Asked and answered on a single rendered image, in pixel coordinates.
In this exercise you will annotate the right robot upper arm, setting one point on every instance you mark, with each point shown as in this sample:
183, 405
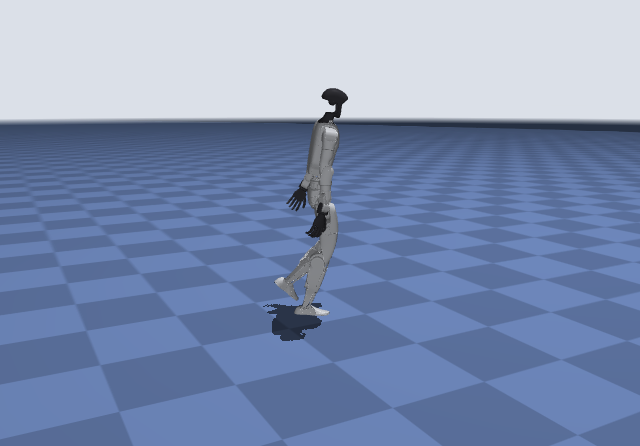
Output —
329, 140

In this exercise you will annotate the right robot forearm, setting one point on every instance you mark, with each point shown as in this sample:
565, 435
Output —
325, 188

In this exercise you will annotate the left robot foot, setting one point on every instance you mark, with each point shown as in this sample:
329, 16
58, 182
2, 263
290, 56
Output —
282, 283

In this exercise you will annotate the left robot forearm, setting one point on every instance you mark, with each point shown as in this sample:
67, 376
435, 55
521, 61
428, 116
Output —
306, 180

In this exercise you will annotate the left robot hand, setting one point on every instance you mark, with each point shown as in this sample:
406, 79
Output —
299, 195

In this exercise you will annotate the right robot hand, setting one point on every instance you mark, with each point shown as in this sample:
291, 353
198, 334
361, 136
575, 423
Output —
319, 224

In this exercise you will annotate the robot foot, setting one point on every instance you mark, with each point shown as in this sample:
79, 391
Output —
282, 283
310, 311

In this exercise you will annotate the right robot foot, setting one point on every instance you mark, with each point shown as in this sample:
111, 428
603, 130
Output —
310, 311

